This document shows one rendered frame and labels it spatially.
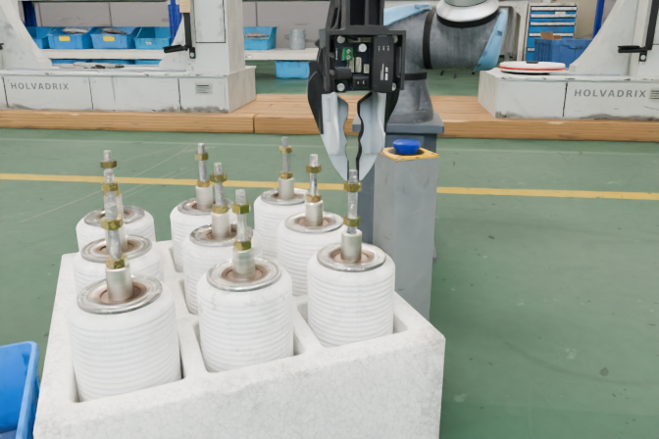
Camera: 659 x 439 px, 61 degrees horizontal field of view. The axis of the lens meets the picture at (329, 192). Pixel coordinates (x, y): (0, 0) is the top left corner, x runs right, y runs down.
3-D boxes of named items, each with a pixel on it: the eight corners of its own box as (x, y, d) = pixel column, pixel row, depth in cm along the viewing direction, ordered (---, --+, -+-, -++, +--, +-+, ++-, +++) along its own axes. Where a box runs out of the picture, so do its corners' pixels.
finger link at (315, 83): (306, 133, 56) (309, 43, 53) (305, 131, 57) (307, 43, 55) (352, 134, 57) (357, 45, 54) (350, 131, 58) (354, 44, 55)
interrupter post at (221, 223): (208, 236, 67) (206, 211, 66) (227, 232, 69) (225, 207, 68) (217, 243, 65) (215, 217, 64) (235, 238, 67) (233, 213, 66)
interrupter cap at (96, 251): (133, 268, 59) (132, 261, 59) (67, 264, 60) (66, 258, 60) (163, 241, 66) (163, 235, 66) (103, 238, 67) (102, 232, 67)
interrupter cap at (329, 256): (393, 272, 58) (393, 267, 57) (321, 277, 57) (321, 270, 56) (377, 245, 65) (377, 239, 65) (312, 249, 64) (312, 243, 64)
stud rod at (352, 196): (348, 240, 59) (349, 171, 57) (345, 236, 60) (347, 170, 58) (357, 239, 60) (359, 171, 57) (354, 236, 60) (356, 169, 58)
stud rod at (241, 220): (248, 264, 56) (244, 191, 53) (237, 264, 56) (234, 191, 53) (249, 260, 57) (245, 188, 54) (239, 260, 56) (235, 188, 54)
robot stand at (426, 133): (355, 230, 139) (357, 110, 130) (430, 233, 137) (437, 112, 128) (350, 261, 121) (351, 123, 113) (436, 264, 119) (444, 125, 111)
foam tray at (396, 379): (77, 363, 85) (61, 254, 80) (318, 316, 98) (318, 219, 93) (63, 599, 50) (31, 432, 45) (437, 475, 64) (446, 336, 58)
